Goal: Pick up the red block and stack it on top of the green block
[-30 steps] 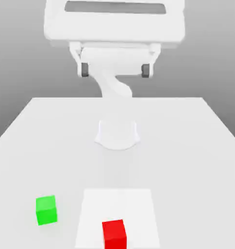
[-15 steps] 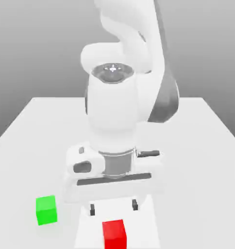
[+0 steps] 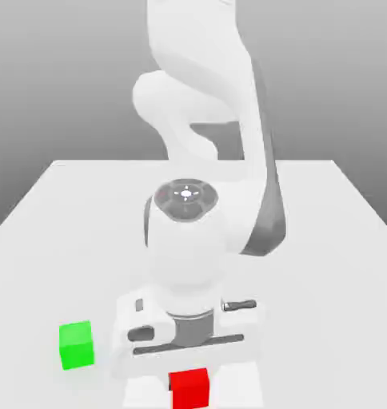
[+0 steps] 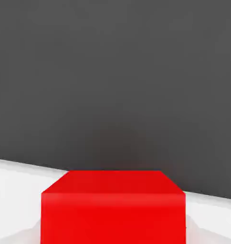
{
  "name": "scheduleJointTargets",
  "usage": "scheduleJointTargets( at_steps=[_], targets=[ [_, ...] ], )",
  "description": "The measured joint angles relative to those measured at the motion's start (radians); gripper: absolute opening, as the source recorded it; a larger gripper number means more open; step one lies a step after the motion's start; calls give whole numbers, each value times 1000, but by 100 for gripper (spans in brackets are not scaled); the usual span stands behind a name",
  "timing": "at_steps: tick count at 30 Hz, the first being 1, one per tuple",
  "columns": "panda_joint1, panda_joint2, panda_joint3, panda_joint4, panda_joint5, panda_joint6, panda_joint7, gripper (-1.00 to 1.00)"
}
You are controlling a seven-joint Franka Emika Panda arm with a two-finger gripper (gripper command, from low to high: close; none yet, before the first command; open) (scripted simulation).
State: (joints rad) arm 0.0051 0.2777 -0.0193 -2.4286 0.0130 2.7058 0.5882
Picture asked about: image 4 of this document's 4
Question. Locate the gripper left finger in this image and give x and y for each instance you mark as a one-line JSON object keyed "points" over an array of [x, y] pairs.
{"points": [[29, 237]]}

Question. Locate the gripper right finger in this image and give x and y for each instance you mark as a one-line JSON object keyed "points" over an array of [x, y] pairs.
{"points": [[199, 236]]}

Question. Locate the small red cube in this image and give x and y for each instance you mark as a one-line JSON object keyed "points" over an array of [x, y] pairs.
{"points": [[113, 213]]}

